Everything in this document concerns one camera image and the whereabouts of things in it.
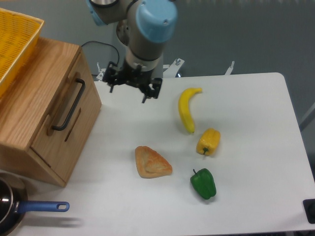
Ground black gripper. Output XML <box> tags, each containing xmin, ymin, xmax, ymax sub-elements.
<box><xmin>102</xmin><ymin>61</ymin><xmax>163</xmax><ymax>103</ymax></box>

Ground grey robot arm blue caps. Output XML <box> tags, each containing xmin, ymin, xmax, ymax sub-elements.
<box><xmin>87</xmin><ymin>0</ymin><xmax>178</xmax><ymax>102</ymax></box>

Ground wooden drawer cabinet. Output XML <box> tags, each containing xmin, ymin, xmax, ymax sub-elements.
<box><xmin>0</xmin><ymin>36</ymin><xmax>102</xmax><ymax>188</ymax></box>

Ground yellow banana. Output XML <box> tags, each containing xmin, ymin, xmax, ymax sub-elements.
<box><xmin>178</xmin><ymin>88</ymin><xmax>202</xmax><ymax>133</ymax></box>

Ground triangular bread pastry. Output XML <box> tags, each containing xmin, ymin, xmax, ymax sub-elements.
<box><xmin>134</xmin><ymin>146</ymin><xmax>173</xmax><ymax>178</ymax></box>

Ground yellow bell pepper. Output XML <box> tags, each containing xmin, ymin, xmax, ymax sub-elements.
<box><xmin>196</xmin><ymin>128</ymin><xmax>221</xmax><ymax>156</ymax></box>

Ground yellow plastic basket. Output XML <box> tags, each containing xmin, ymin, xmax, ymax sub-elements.
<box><xmin>0</xmin><ymin>8</ymin><xmax>45</xmax><ymax>95</ymax></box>

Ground green bell pepper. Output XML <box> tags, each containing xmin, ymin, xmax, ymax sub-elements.
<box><xmin>190</xmin><ymin>168</ymin><xmax>217</xmax><ymax>200</ymax></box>

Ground black cable on floor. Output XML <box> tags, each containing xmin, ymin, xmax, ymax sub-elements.
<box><xmin>80</xmin><ymin>40</ymin><xmax>120</xmax><ymax>68</ymax></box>

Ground white metal table bracket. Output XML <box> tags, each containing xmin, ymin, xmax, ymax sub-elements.
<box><xmin>225</xmin><ymin>61</ymin><xmax>235</xmax><ymax>75</ymax></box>

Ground blue handled frying pan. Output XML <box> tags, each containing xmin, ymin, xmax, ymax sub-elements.
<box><xmin>0</xmin><ymin>173</ymin><xmax>70</xmax><ymax>236</ymax></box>

